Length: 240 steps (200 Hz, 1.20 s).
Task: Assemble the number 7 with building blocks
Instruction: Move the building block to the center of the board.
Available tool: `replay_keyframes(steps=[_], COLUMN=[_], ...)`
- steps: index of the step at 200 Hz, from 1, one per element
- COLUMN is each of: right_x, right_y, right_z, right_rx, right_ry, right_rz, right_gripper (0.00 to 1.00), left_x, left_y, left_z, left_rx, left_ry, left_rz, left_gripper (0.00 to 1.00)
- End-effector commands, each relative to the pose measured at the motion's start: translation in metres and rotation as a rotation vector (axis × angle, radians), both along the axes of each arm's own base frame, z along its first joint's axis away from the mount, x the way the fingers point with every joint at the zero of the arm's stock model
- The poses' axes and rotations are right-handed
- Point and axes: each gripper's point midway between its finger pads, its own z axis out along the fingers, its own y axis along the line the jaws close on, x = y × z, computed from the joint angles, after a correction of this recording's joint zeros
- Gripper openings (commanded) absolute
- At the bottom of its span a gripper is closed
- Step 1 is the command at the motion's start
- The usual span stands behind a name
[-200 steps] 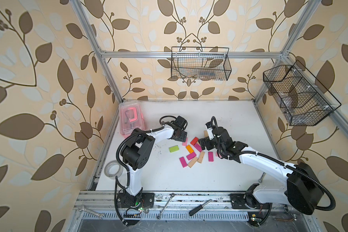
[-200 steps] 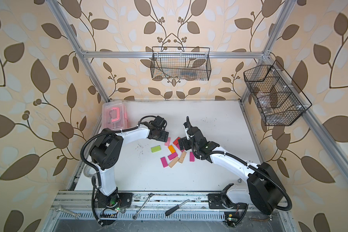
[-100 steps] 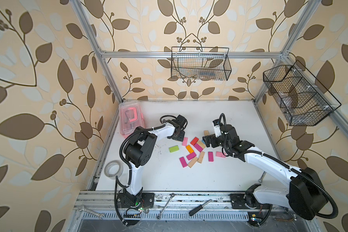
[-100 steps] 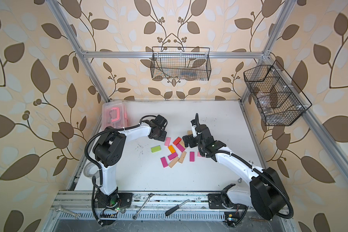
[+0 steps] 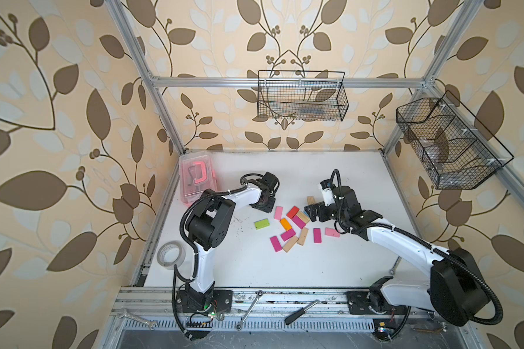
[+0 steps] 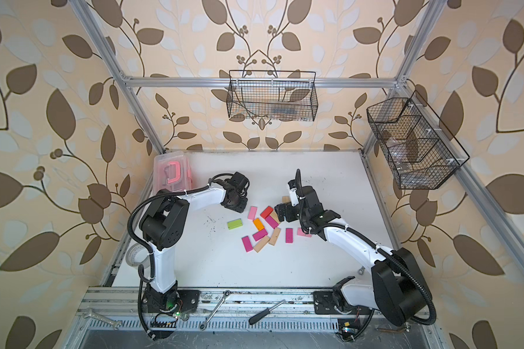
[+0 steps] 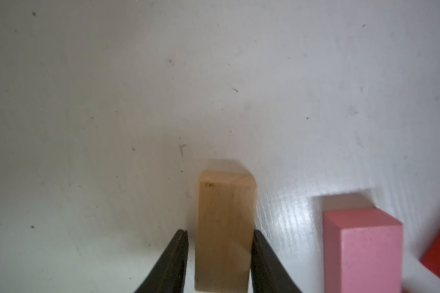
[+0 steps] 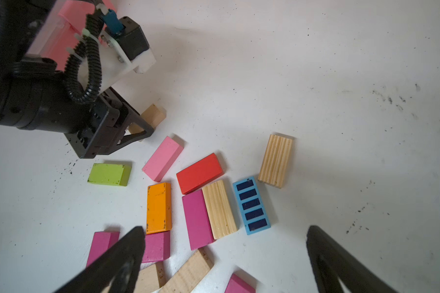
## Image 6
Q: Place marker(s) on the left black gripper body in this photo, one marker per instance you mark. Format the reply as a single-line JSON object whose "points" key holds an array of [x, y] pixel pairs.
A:
{"points": [[239, 203]]}

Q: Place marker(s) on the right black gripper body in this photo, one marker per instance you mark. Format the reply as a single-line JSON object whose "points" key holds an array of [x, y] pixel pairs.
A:
{"points": [[303, 216]]}

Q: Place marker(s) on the light pink block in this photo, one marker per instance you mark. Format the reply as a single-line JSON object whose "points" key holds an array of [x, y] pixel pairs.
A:
{"points": [[300, 232], [252, 213]]}

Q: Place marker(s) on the green block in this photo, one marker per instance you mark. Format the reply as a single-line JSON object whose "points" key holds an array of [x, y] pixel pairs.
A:
{"points": [[234, 224]]}

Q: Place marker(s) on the magenta block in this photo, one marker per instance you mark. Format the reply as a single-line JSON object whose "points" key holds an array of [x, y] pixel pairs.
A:
{"points": [[289, 236], [247, 244], [260, 234], [271, 221]]}

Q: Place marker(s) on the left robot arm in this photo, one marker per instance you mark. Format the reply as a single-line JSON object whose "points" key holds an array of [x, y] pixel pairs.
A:
{"points": [[158, 223]]}

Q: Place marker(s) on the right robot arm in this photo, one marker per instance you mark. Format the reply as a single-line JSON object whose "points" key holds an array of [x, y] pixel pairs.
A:
{"points": [[398, 289]]}

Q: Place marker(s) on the small natural wood block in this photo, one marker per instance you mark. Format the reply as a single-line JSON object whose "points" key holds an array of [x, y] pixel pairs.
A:
{"points": [[275, 217]]}

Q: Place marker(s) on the red block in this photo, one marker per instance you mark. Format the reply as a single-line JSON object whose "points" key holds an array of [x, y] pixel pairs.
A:
{"points": [[267, 212]]}

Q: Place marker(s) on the natural wood block upright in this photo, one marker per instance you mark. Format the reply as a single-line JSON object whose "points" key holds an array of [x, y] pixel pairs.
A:
{"points": [[274, 237]]}

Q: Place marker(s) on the orange block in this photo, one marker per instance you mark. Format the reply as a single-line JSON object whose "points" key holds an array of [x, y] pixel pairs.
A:
{"points": [[258, 224]]}

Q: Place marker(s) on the natural wood block lower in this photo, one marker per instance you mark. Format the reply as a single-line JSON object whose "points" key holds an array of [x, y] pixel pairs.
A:
{"points": [[261, 244]]}

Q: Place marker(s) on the pink plastic storage box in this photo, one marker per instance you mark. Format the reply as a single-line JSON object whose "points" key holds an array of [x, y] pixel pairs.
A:
{"points": [[172, 172]]}

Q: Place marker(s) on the silver wrench bottom left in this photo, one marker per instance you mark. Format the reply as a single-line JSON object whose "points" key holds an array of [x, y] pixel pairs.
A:
{"points": [[89, 313]]}

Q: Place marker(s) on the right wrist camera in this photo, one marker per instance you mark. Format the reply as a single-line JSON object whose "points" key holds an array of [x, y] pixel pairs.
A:
{"points": [[293, 192]]}

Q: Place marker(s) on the black handled screwdriver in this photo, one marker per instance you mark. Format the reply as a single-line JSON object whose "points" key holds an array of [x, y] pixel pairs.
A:
{"points": [[259, 316]]}

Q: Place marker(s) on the back black wire basket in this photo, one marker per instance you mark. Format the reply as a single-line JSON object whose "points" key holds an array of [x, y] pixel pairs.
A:
{"points": [[289, 96]]}

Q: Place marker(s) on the black wire basket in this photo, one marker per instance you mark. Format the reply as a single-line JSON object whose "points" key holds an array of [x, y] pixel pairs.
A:
{"points": [[289, 96], [420, 149]]}

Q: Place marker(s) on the right black wire basket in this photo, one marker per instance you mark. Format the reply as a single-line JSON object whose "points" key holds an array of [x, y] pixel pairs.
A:
{"points": [[420, 149]]}

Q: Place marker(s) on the silver wrench on rail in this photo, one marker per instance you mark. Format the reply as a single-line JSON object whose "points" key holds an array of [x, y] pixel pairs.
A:
{"points": [[223, 299]]}

